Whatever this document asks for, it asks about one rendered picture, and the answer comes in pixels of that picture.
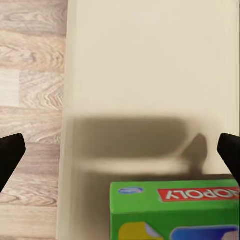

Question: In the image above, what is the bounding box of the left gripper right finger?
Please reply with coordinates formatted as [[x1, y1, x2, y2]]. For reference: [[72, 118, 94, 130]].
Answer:
[[217, 132, 240, 185]]

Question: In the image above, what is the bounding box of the board game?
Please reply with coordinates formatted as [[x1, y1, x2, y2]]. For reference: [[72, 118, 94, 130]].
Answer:
[[110, 179, 240, 240]]

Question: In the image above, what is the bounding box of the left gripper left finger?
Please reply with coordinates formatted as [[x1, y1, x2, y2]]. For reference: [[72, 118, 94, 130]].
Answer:
[[0, 133, 26, 193]]

